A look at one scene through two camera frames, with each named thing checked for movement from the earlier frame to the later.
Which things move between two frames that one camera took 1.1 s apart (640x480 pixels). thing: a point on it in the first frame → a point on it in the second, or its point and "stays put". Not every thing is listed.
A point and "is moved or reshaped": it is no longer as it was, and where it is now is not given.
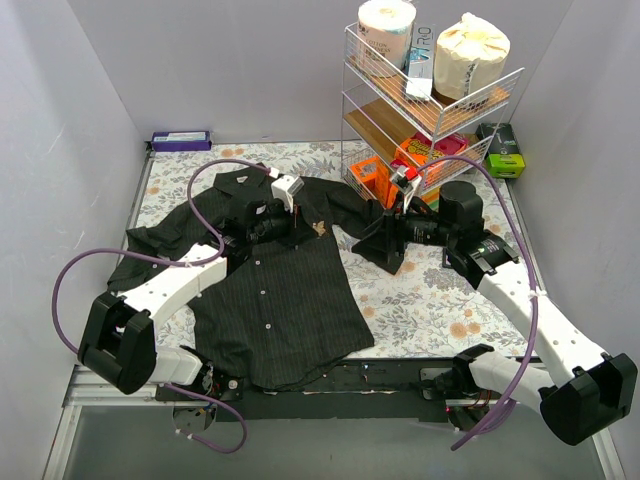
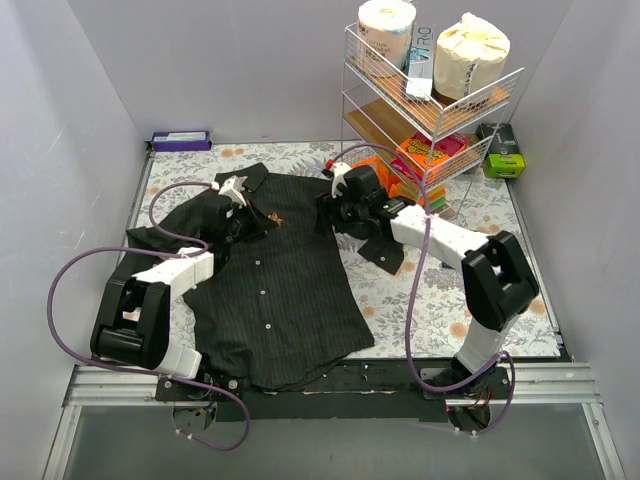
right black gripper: x=391 y=235 → x=333 y=209
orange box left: x=375 y=176 stays put
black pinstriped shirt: x=282 y=304 stays put
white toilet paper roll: x=387 y=26 stays put
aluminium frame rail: x=88 y=389 stays put
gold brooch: x=319 y=227 is moved or reshaped
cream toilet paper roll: x=469 y=55 stays put
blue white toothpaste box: x=421 y=63 stays put
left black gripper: x=291 y=223 → x=248 y=223
